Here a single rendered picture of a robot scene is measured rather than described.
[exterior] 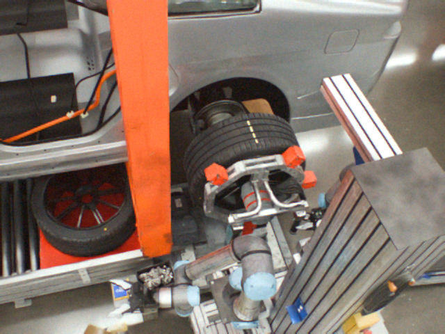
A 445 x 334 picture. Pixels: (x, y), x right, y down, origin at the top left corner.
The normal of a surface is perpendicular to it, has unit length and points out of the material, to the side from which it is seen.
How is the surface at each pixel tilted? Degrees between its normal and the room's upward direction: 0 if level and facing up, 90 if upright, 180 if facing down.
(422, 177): 0
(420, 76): 0
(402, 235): 0
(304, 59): 90
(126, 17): 90
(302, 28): 81
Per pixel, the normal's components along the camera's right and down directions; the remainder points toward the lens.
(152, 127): 0.26, 0.81
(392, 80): 0.07, -0.57
